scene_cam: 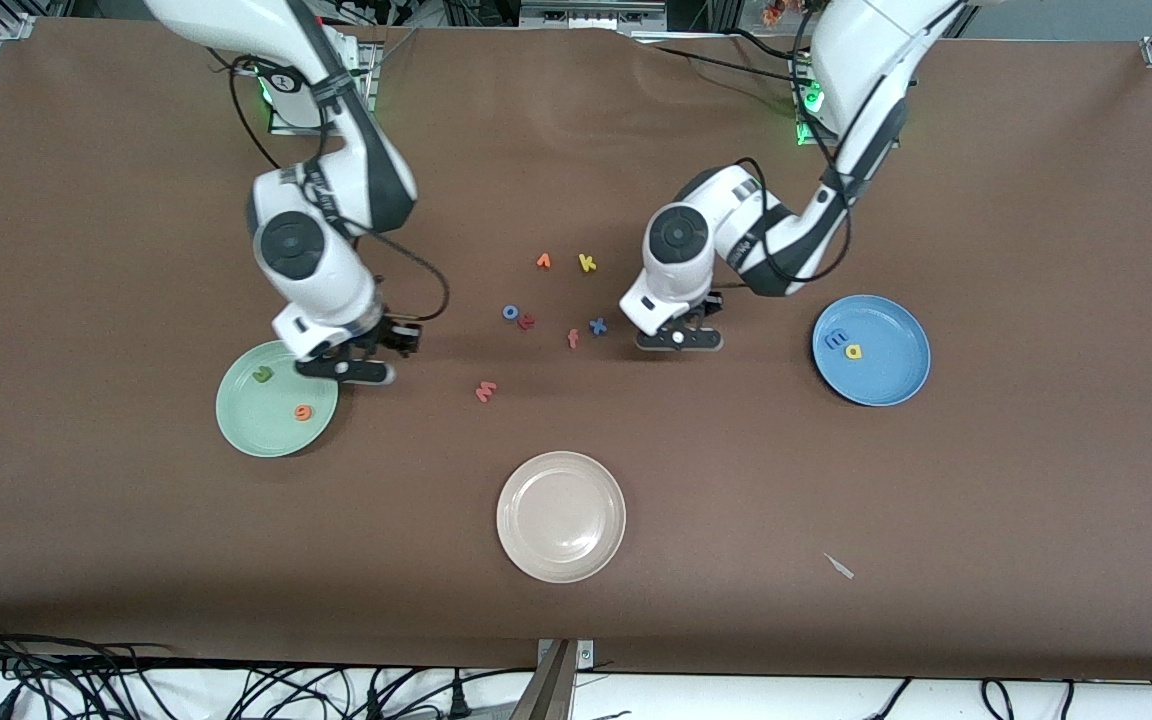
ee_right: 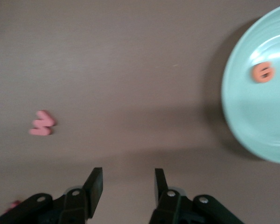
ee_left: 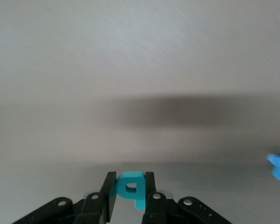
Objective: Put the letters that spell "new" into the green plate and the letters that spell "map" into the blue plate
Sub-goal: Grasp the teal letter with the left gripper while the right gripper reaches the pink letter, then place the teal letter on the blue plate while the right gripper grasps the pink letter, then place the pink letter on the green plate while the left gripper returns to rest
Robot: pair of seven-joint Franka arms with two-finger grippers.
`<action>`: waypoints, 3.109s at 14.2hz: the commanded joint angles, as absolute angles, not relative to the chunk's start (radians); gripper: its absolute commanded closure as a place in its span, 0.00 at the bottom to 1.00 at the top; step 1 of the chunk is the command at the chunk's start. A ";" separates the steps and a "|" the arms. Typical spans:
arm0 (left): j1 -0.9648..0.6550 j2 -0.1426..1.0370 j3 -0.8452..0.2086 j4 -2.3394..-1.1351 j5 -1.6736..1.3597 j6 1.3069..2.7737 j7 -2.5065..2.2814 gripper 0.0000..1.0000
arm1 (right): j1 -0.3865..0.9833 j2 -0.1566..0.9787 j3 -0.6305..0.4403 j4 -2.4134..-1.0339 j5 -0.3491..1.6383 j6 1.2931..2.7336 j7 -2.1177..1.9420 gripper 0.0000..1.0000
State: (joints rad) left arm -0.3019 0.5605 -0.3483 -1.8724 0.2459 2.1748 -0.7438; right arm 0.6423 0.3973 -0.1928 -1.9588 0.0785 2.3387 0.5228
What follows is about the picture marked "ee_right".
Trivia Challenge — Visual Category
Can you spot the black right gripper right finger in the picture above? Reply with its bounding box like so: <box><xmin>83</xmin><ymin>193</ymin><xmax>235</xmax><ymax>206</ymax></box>
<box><xmin>148</xmin><ymin>168</ymin><xmax>245</xmax><ymax>224</ymax></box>

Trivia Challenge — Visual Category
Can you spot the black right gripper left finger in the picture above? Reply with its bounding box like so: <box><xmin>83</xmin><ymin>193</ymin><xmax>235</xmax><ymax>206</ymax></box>
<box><xmin>0</xmin><ymin>167</ymin><xmax>104</xmax><ymax>224</ymax></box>

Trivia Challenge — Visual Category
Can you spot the pink foam letter w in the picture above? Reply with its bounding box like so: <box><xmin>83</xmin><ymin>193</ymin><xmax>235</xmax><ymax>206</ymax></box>
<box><xmin>29</xmin><ymin>110</ymin><xmax>56</xmax><ymax>136</ymax></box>

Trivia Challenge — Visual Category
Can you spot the orange foam letter e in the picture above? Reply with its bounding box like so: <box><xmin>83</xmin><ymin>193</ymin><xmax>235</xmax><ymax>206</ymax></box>
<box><xmin>250</xmin><ymin>61</ymin><xmax>276</xmax><ymax>84</ymax></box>

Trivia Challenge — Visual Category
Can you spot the dark red foam letter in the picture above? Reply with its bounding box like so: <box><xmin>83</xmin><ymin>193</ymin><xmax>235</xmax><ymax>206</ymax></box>
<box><xmin>9</xmin><ymin>200</ymin><xmax>21</xmax><ymax>212</ymax></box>

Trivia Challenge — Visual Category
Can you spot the green plate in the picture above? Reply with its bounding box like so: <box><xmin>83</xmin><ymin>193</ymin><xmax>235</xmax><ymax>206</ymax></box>
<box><xmin>221</xmin><ymin>3</ymin><xmax>280</xmax><ymax>165</ymax></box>

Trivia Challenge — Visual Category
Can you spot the brown table cover sheet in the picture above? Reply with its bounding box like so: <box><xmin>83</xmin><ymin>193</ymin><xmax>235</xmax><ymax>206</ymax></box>
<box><xmin>0</xmin><ymin>0</ymin><xmax>280</xmax><ymax>224</ymax></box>

